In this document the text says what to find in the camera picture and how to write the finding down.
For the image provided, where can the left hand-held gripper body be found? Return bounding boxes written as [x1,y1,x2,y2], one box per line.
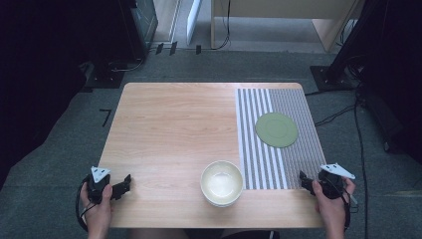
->
[87,165,114,204]

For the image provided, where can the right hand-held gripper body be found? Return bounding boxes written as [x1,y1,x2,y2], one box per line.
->
[317,162,356,200]

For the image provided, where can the cream ceramic bowl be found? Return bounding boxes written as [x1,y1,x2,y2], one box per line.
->
[199,160,244,208]

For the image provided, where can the person's right hand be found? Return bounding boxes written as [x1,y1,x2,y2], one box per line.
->
[312,177,357,230]

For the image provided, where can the person's left hand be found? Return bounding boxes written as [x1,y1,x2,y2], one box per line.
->
[79,183,114,231]

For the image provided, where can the green round coaster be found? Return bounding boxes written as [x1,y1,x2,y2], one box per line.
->
[255,112,299,149]

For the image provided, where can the striped woven placemat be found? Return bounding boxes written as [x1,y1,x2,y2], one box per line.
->
[234,88,327,191]

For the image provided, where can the black curtain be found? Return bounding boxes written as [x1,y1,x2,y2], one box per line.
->
[359,0,422,165]
[0,0,133,190]

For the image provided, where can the dark glass-front cabinet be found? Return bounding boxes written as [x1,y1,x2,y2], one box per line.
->
[129,0,159,62]

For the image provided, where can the light wooden desk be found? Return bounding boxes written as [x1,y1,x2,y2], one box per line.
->
[210,0,366,54]

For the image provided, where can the white panel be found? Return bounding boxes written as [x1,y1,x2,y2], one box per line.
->
[185,0,203,47]

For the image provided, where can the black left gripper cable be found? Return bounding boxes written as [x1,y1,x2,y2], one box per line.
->
[75,174,93,233]

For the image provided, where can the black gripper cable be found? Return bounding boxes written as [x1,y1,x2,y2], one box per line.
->
[340,185,360,232]
[75,174,93,233]

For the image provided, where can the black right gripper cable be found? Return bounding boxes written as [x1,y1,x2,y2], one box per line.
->
[340,185,360,232]

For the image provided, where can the long black floor cable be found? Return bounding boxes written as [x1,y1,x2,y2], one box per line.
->
[351,89,370,239]

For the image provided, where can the black stand with base plate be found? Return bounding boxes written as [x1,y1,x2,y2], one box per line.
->
[310,0,389,93]
[84,0,138,90]

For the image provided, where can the black hanging desk cable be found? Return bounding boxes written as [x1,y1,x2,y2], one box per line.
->
[212,0,232,52]

